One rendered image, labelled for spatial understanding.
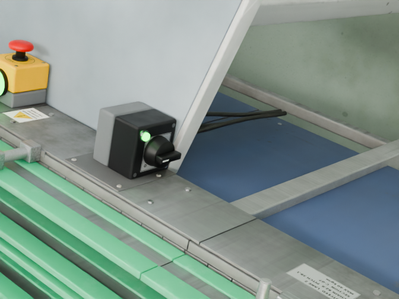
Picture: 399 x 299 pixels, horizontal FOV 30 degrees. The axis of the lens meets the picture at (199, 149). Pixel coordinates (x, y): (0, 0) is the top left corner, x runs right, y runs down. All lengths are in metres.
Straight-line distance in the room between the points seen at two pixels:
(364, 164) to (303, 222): 0.26
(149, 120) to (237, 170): 0.21
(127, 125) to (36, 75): 0.27
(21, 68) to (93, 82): 0.12
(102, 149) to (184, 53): 0.18
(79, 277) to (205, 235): 0.17
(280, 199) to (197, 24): 0.28
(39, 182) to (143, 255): 0.22
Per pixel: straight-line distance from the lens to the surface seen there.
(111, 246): 0.91
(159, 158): 1.01
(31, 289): 1.12
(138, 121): 1.03
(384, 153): 1.37
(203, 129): 1.20
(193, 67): 1.04
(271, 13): 1.12
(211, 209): 1.00
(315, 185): 1.16
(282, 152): 1.30
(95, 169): 1.05
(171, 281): 0.86
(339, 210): 1.14
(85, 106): 1.21
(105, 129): 1.05
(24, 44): 1.24
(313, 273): 0.91
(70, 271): 0.99
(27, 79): 1.23
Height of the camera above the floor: 1.53
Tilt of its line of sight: 48 degrees down
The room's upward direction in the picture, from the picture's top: 105 degrees counter-clockwise
